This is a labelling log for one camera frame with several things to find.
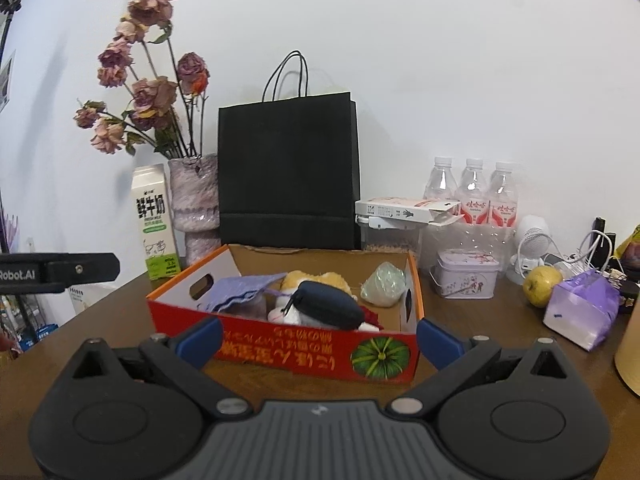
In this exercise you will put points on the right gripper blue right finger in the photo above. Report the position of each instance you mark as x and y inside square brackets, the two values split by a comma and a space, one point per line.
[438, 345]

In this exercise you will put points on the navy blue pouch case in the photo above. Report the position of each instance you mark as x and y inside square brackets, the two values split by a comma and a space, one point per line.
[327, 305]

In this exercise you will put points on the purple drawstring pouch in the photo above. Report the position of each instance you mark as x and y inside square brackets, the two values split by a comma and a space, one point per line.
[226, 292]

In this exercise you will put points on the white flat carton box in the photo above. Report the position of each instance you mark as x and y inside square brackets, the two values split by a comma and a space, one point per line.
[407, 209]

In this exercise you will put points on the cream yellow thermos bottle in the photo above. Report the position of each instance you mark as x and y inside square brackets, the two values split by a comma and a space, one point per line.
[627, 356]

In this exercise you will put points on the white green milk carton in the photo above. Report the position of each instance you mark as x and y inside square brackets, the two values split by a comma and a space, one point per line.
[150, 194]

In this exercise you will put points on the red cardboard pumpkin box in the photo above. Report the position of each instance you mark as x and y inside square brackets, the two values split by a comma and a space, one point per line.
[389, 354]

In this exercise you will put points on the water bottle left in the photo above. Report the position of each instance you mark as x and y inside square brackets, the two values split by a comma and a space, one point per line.
[441, 184]

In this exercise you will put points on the black paper shopping bag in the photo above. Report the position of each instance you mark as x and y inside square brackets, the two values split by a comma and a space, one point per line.
[288, 170]

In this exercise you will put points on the white round device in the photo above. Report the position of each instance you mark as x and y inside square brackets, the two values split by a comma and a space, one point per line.
[531, 240]

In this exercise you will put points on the iridescent plastic bag ball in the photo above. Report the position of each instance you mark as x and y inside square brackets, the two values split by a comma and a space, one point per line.
[384, 287]

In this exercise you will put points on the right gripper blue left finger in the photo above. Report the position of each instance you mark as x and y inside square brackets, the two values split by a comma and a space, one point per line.
[199, 343]

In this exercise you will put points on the water bottle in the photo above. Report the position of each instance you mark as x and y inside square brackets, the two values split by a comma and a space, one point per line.
[503, 197]
[441, 184]
[472, 193]

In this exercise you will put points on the dried rose bouquet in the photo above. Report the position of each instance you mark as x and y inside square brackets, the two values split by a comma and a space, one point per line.
[166, 93]

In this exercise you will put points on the purple tissue pack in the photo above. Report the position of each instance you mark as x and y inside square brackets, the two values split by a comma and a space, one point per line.
[583, 309]

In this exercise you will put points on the yellow plush toy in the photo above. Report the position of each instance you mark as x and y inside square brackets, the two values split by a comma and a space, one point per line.
[292, 280]

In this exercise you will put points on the snack package purple yellow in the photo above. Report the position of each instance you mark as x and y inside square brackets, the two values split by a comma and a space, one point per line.
[628, 255]

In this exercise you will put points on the purple textured vase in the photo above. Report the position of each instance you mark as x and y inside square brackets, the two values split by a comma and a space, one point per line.
[195, 204]

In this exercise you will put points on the white floral tin box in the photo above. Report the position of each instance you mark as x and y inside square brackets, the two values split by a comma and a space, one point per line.
[465, 275]

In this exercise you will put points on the yellow green apple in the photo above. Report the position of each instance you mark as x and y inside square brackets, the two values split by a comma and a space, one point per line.
[539, 284]

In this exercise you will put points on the water bottle middle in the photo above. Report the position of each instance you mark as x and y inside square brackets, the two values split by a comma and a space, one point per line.
[472, 193]

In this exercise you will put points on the lavender towel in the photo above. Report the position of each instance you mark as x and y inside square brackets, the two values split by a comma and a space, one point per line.
[255, 308]

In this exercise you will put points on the clear plastic container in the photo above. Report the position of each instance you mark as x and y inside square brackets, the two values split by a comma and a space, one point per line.
[379, 234]

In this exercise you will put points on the water bottle right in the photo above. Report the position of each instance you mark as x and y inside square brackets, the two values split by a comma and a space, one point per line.
[503, 197]

